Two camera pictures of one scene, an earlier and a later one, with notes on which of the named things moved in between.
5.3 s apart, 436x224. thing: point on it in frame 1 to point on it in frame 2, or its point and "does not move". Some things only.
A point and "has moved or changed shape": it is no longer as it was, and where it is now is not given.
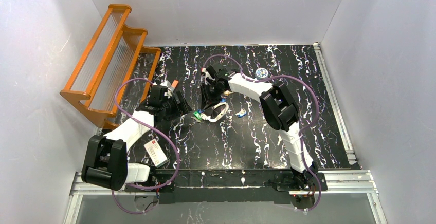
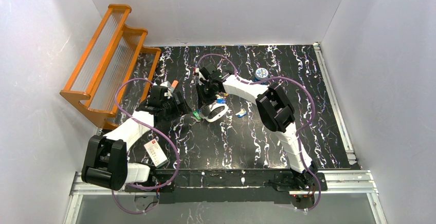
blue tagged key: x=241 y=113 does not move
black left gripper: x=180 y=105 does not move
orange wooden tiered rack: x=116 y=71 does not move
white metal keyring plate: x=207 y=115 has moved or changed shape
